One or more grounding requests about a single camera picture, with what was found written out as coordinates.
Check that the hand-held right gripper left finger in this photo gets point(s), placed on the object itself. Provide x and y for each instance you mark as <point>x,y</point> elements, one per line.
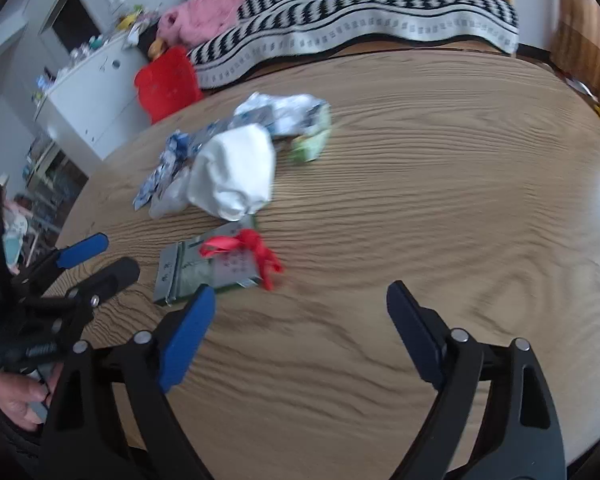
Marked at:
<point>187,340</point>

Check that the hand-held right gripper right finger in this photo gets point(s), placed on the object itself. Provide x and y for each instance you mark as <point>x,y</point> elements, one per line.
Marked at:
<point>415,330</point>

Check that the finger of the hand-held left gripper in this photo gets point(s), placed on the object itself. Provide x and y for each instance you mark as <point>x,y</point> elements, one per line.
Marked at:
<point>115,272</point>
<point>82,250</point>

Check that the grey green packet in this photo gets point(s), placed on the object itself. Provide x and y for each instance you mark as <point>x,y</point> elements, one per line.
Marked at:
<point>195,270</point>

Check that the clear plastic wrapper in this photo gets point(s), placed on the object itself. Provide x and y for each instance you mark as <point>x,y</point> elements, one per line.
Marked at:
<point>170,200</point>

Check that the red ribbon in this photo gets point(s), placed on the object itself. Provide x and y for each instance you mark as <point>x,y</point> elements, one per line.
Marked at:
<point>260,255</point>

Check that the blue white wrapper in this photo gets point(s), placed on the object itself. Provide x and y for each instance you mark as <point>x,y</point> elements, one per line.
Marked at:
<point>162,170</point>

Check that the plain white bag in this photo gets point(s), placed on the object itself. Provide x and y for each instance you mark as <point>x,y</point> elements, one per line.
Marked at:
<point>235,170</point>

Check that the person's left forearm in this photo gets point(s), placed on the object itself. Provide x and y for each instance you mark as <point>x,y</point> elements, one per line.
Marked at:
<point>5,445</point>

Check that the person's left hand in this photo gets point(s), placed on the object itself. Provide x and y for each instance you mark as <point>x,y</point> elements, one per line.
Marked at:
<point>22,400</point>

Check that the white rack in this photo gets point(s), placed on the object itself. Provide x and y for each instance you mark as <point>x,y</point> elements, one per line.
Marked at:
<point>45,185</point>

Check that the white cabinet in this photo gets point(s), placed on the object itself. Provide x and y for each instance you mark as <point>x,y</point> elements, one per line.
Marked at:
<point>95,100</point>

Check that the red plastic chair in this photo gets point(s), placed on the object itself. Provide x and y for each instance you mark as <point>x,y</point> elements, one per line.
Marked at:
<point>167,85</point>

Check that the row of small bottles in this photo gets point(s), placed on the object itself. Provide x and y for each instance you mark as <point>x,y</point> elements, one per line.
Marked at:
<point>75,57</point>

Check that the pile of colourful toys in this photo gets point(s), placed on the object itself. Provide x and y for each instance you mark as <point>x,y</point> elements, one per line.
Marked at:
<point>132,22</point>

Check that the pink cloth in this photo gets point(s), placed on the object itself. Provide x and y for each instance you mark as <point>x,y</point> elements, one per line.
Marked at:
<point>200,17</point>

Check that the white paper scrap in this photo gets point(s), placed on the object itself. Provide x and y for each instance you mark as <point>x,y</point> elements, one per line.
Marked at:
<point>580,87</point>

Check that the black white striped blanket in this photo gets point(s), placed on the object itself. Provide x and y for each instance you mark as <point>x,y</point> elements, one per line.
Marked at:
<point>355,15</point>

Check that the brown curtain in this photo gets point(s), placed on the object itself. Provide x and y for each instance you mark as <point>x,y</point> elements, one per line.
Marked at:
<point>587,20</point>

